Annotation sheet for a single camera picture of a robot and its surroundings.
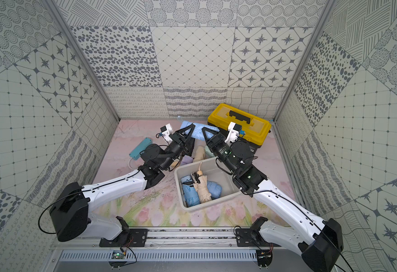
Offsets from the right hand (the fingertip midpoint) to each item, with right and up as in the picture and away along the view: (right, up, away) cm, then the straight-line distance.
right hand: (201, 132), depth 65 cm
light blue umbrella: (-5, -31, +16) cm, 36 cm away
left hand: (-3, +3, -2) cm, 5 cm away
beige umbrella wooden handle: (0, -26, +17) cm, 31 cm away
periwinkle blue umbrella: (+6, -29, +20) cm, 36 cm away
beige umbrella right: (-1, -12, +31) cm, 33 cm away
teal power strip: (-40, -9, +39) cm, 56 cm away
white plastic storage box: (+4, -20, +25) cm, 33 cm away
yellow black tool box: (+31, +1, +28) cm, 42 cm away
